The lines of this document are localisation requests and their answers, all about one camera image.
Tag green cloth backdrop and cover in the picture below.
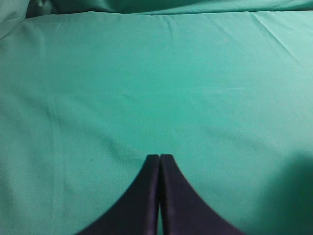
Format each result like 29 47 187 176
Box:
0 0 313 235

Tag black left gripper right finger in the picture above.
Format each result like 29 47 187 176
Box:
159 154 243 235

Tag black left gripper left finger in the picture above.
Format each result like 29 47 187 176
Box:
78 155 159 235

